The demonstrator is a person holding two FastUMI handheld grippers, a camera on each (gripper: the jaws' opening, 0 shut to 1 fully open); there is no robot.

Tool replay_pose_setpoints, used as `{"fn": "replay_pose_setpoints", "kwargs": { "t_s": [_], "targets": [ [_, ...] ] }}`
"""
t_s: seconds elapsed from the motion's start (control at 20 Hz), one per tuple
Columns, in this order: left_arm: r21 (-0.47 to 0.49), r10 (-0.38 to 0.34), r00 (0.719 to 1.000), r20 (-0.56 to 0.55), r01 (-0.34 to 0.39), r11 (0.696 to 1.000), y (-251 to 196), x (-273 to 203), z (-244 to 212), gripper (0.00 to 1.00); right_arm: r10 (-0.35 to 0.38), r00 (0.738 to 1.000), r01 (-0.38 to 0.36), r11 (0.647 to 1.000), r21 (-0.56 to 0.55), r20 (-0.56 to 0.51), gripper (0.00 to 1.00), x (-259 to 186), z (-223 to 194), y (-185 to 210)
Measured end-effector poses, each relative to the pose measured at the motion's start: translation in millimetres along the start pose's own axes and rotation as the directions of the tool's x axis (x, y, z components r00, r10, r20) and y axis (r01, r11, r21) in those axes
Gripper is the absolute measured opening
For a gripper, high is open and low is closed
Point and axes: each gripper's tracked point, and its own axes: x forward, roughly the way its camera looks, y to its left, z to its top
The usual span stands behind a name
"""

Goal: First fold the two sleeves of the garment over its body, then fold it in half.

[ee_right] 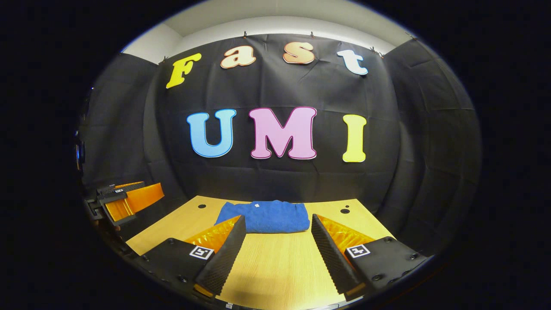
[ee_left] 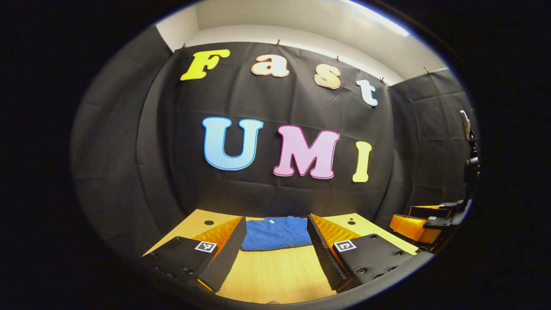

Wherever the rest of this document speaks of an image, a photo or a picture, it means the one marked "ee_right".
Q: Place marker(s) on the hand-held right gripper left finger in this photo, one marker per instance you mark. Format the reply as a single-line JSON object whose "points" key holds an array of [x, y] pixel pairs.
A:
{"points": [[226, 254]]}

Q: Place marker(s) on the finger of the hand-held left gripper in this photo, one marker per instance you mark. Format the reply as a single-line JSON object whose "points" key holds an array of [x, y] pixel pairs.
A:
{"points": [[144, 196], [122, 187]]}

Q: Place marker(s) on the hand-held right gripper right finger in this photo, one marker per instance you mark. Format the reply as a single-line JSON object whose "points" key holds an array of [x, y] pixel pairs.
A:
{"points": [[329, 252]]}

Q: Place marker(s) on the black backdrop cloth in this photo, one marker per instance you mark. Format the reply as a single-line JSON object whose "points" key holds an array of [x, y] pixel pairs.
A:
{"points": [[280, 181]]}

